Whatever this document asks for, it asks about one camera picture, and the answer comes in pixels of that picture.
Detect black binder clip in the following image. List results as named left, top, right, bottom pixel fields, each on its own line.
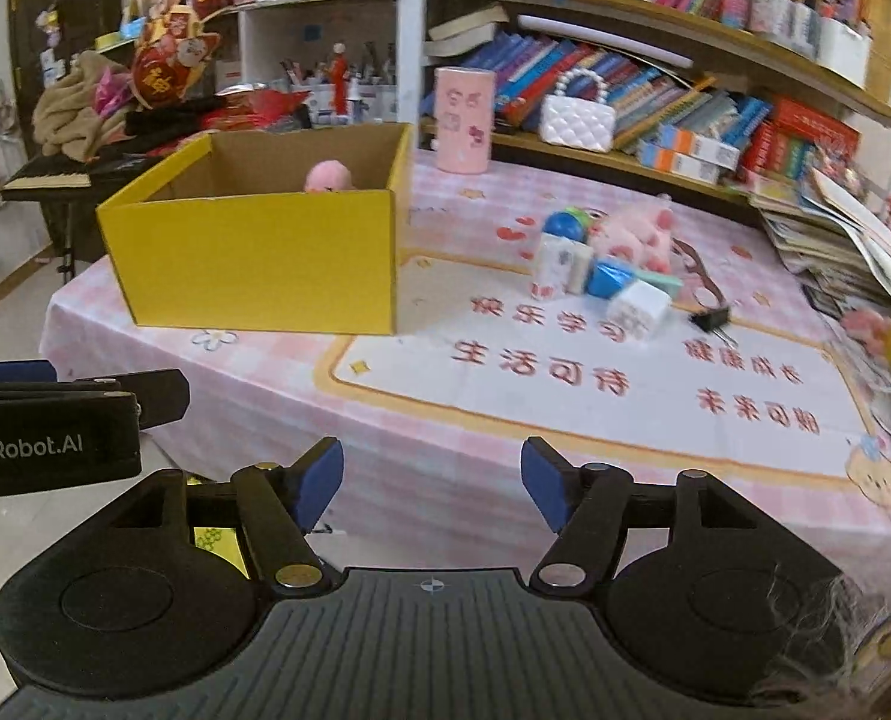
left=688, top=304, right=733, bottom=340

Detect pen holders with pens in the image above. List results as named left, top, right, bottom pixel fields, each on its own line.
left=278, top=40, right=399, bottom=125

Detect white quilted pearl-handle handbag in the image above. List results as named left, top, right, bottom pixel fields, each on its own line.
left=538, top=66, right=618, bottom=155

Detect pink pig plush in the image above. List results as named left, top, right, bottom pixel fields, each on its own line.
left=591, top=194, right=676, bottom=275

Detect orange white box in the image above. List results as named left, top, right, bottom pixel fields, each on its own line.
left=638, top=142, right=720, bottom=185
left=655, top=124, right=741, bottom=170

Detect red gold festive decoration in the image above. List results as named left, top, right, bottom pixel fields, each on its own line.
left=124, top=0, right=230, bottom=112

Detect tall white printed block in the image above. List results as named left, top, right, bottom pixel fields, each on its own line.
left=529, top=231, right=592, bottom=302

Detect yellow cardboard box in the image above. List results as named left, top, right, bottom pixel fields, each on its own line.
left=96, top=122, right=415, bottom=337

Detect red white figurine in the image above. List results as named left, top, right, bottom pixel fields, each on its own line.
left=326, top=40, right=351, bottom=125

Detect pink cylinder container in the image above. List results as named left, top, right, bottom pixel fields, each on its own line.
left=433, top=65, right=496, bottom=174

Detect blue block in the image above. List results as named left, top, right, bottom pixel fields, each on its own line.
left=586, top=258, right=638, bottom=300

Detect white rolled paper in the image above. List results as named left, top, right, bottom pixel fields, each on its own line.
left=515, top=13, right=699, bottom=70

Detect dark wooden door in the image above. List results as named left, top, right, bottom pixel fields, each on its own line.
left=6, top=0, right=125, bottom=160

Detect stacked lying books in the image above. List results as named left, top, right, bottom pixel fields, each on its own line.
left=422, top=5, right=511, bottom=58

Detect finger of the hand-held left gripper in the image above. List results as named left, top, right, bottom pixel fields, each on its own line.
left=0, top=361, right=58, bottom=384
left=0, top=368, right=191, bottom=433

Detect black keyboard piano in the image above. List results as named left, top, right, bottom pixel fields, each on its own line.
left=0, top=152, right=163, bottom=203

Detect keyboard stand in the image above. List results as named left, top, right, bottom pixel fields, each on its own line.
left=46, top=199, right=80, bottom=284

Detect beige fuzzy material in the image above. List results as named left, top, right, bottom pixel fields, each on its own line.
left=752, top=568, right=891, bottom=720

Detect white shelf cabinet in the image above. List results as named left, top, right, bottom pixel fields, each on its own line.
left=222, top=0, right=418, bottom=130

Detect yellow packet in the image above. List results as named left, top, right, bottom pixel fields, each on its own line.
left=190, top=523, right=249, bottom=580

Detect blue green ball toy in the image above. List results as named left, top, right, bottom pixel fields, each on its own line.
left=542, top=208, right=593, bottom=245

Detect stack of magazines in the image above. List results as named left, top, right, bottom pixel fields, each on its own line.
left=747, top=167, right=891, bottom=317

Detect white squishy block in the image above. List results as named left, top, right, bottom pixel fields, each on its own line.
left=608, top=280, right=673, bottom=344

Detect wooden bookshelf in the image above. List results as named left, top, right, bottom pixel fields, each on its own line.
left=413, top=0, right=891, bottom=207

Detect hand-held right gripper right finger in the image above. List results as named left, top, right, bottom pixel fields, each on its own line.
left=520, top=436, right=763, bottom=592

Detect pile of red packets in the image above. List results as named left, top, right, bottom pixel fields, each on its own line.
left=201, top=88, right=313, bottom=133

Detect beige cloth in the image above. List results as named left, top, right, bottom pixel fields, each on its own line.
left=31, top=58, right=130, bottom=164

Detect scissors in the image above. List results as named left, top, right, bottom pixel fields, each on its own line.
left=670, top=235, right=725, bottom=310

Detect pink plastic wrapping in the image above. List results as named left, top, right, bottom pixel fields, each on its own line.
left=91, top=66, right=133, bottom=119

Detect black cloth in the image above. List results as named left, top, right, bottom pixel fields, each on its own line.
left=121, top=105, right=215, bottom=156

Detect pink checked tablecloth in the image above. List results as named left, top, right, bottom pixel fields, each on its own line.
left=40, top=141, right=891, bottom=567

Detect small pink plush toy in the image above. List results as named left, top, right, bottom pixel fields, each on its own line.
left=304, top=159, right=357, bottom=194

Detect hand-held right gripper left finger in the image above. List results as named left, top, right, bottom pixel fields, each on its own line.
left=107, top=436, right=346, bottom=592

